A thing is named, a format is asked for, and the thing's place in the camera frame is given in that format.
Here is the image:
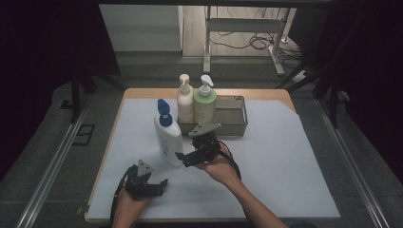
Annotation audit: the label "white metal desk frame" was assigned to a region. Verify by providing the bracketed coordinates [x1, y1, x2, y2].
[202, 5, 291, 77]

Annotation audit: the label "white power strip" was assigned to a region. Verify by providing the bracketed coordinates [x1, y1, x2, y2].
[292, 69, 311, 84]

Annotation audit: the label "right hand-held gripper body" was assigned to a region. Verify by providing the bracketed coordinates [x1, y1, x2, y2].
[188, 123, 222, 164]

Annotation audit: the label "white cabinet panel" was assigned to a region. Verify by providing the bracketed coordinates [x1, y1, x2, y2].
[98, 4, 184, 53]

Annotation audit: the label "white bottle with blue pump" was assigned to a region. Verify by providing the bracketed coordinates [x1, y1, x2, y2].
[153, 98, 185, 168]

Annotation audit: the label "person's left hand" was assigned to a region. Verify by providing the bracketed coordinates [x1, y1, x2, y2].
[113, 190, 153, 222]

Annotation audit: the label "black floor cables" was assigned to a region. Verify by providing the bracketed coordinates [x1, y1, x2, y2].
[208, 8, 303, 69]

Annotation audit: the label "person's right hand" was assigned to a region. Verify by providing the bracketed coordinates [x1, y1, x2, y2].
[196, 143, 241, 188]

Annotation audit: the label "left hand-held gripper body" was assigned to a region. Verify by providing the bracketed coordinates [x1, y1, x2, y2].
[125, 159, 159, 201]

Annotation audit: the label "black metal stand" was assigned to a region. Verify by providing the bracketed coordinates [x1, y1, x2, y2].
[275, 61, 342, 129]
[69, 70, 125, 124]

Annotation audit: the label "grey metal mesh basket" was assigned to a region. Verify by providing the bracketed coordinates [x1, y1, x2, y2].
[176, 94, 249, 137]

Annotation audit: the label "cream pump bottle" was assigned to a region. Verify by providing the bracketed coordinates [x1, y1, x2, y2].
[176, 73, 195, 124]

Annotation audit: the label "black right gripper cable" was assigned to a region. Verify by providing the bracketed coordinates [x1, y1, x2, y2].
[218, 142, 251, 221]

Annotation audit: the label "dark curtain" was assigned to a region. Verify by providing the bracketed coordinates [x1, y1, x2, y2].
[287, 0, 403, 186]
[0, 0, 122, 183]

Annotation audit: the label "aluminium rail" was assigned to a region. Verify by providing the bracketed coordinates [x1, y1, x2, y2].
[14, 94, 93, 228]
[314, 97, 390, 228]

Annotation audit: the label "pale blue table mat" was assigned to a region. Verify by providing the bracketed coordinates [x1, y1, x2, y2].
[86, 98, 341, 221]

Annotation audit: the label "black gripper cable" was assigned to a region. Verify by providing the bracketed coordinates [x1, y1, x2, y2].
[109, 165, 135, 228]
[218, 142, 251, 221]

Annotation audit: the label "green bottle with white pump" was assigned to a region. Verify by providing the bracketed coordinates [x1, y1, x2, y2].
[193, 74, 219, 125]

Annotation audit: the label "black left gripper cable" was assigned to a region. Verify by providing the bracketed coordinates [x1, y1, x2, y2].
[109, 165, 135, 228]

